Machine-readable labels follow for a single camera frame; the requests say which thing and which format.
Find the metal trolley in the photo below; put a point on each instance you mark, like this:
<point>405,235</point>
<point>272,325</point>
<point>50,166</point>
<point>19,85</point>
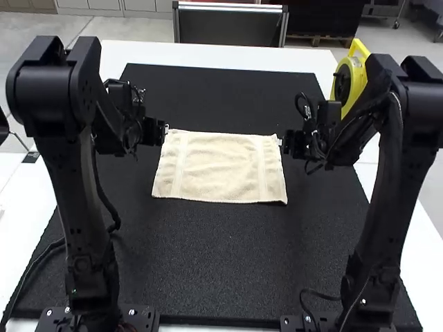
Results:
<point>380,9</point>

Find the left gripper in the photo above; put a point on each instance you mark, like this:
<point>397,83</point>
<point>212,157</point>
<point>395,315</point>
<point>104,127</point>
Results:
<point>152,133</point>

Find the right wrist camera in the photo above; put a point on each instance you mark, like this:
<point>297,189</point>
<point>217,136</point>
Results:
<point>330,110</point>

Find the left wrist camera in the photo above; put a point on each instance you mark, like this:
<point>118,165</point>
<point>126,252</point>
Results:
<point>119,91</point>

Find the grey cupboard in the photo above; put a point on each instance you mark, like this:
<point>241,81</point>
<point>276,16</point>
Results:
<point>104,4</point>

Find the black case with metal trim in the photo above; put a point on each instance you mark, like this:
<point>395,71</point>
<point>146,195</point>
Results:
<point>225,27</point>

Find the black sheet stack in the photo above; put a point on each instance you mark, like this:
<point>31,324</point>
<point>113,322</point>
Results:
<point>322,17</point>

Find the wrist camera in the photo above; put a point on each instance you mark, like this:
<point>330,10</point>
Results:
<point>119,91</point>
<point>330,110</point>

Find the black mat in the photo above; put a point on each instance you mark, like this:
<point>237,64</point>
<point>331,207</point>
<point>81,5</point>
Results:
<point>221,249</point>

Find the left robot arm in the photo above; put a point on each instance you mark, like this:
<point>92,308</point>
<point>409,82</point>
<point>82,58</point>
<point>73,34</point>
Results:
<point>45,90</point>

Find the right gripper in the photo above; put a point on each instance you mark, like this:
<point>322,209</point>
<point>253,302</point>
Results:
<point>296,143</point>

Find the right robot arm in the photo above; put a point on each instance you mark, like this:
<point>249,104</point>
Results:
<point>415,138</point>

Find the pale towel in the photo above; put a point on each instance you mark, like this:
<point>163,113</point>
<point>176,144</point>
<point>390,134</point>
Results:
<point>214,166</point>

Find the wooden pallet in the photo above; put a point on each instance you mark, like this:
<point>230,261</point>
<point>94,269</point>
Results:
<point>322,40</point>

